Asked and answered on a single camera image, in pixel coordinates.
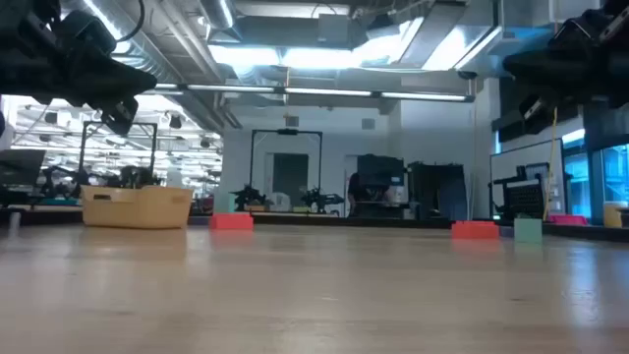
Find silver rectangular air duct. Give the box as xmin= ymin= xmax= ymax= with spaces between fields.
xmin=397 ymin=0 xmax=505 ymax=73

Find orange studded block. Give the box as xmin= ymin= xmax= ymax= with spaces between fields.
xmin=209 ymin=212 xmax=255 ymax=231
xmin=450 ymin=220 xmax=500 ymax=241

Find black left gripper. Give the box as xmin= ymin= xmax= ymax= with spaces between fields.
xmin=29 ymin=46 xmax=158 ymax=137

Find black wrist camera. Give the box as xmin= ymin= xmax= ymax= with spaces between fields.
xmin=61 ymin=9 xmax=118 ymax=56
xmin=552 ymin=7 xmax=608 ymax=50

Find whiteboard with black frame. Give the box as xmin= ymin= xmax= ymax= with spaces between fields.
xmin=488 ymin=139 xmax=565 ymax=220

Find silver round air duct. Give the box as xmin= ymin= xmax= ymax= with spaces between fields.
xmin=73 ymin=0 xmax=178 ymax=85

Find yellow cylinder container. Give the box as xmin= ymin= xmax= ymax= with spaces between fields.
xmin=602 ymin=200 xmax=629 ymax=229

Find black pegboard cart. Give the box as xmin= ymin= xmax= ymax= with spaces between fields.
xmin=488 ymin=164 xmax=550 ymax=221

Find teal cube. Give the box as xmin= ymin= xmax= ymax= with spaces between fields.
xmin=513 ymin=217 xmax=543 ymax=245
xmin=214 ymin=192 xmax=237 ymax=214

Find red plastic bin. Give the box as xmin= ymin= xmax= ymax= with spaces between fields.
xmin=546 ymin=213 xmax=589 ymax=227

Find person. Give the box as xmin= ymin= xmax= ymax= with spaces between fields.
xmin=346 ymin=171 xmax=366 ymax=217

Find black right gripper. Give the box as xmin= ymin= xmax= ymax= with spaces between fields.
xmin=503 ymin=46 xmax=629 ymax=122

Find LED light bar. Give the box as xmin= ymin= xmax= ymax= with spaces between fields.
xmin=142 ymin=82 xmax=477 ymax=103

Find black screen cabinet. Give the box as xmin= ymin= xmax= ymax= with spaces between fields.
xmin=357 ymin=154 xmax=405 ymax=218

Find black monitor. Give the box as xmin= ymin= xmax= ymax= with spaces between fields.
xmin=0 ymin=148 xmax=46 ymax=188

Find black station frame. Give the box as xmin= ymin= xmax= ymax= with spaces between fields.
xmin=249 ymin=128 xmax=324 ymax=198
xmin=78 ymin=120 xmax=159 ymax=173

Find yellow plastic bin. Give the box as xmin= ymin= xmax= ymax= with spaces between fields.
xmin=81 ymin=184 xmax=195 ymax=230

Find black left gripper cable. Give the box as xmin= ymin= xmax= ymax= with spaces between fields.
xmin=117 ymin=0 xmax=146 ymax=43

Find black curtained cabinet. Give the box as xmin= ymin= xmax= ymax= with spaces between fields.
xmin=406 ymin=161 xmax=469 ymax=221

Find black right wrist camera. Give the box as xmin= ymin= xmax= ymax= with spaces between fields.
xmin=552 ymin=7 xmax=608 ymax=50

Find black aluminium table frame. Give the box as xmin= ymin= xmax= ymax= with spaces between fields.
xmin=0 ymin=206 xmax=629 ymax=243

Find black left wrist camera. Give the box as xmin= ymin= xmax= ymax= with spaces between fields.
xmin=61 ymin=9 xmax=118 ymax=56

